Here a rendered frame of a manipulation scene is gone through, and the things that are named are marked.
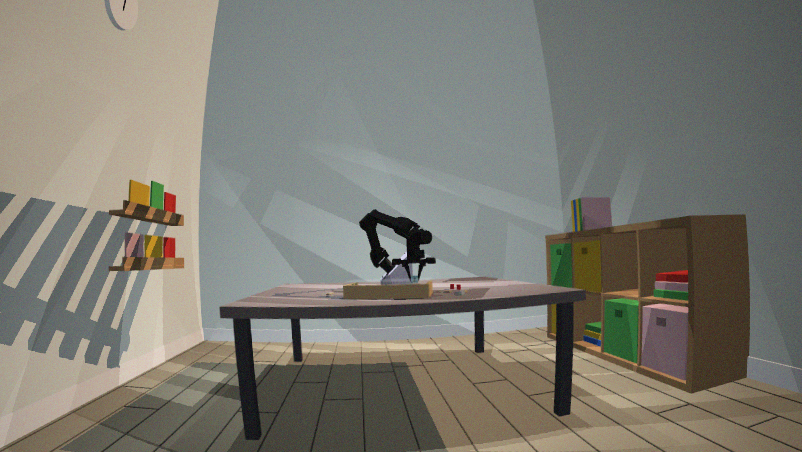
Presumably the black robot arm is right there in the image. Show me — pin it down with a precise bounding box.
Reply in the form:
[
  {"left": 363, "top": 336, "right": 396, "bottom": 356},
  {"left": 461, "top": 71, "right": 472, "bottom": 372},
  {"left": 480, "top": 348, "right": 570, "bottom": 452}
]
[{"left": 359, "top": 209, "right": 432, "bottom": 275}]

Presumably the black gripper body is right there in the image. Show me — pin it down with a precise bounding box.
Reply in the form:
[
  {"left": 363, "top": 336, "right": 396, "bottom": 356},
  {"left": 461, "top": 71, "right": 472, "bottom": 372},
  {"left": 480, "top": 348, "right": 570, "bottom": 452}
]
[{"left": 392, "top": 245, "right": 436, "bottom": 266}]

